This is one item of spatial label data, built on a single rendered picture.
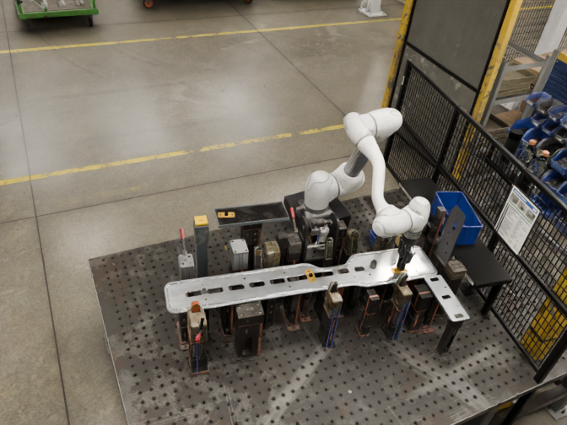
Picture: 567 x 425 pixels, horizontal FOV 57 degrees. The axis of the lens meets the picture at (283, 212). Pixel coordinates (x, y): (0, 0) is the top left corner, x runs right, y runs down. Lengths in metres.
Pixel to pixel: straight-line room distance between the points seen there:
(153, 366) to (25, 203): 2.53
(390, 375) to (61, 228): 2.87
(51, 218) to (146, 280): 1.77
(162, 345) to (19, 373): 1.20
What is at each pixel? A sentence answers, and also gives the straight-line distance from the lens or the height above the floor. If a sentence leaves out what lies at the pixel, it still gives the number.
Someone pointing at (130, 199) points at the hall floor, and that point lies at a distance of 4.69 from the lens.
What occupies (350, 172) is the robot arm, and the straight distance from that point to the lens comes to 3.15.
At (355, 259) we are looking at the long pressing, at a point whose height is 1.00.
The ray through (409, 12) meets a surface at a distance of 5.36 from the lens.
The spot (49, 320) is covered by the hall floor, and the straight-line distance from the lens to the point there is 3.86.
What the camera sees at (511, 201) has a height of 1.36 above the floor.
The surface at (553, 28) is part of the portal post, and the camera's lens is 6.78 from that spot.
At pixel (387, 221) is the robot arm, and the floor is 1.42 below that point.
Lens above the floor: 2.88
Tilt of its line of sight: 39 degrees down
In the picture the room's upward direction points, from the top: 6 degrees clockwise
